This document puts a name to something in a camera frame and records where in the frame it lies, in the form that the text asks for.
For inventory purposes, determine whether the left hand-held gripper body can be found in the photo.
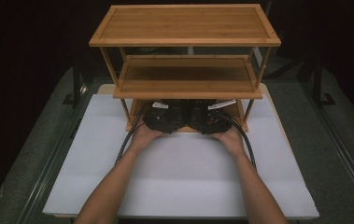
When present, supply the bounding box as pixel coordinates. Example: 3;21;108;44
142;100;182;135

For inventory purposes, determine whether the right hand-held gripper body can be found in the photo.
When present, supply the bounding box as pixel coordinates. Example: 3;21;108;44
192;99;238;135

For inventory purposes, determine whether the wooden three-tier shoe rack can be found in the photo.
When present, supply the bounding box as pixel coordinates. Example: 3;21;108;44
88;3;282;133

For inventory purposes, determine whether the person's left hand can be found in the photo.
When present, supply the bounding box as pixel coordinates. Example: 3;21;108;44
129;122;167;154

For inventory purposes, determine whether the person's right hand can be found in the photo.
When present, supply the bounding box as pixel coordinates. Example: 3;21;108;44
209;125;248;158

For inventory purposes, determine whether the white table mat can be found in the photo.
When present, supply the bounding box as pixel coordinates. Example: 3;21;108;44
42;93;320;219

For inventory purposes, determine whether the black metal stand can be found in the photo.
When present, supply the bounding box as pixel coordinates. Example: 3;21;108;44
312;57;337;107
62;59;88;107

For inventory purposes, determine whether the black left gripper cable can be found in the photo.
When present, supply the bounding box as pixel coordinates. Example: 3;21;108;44
114;104;149;166

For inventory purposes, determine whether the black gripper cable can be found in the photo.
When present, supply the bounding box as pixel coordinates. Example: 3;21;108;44
114;104;149;166
222;113;258;172

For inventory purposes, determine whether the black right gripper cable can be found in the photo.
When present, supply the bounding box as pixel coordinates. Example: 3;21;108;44
222;113;258;172

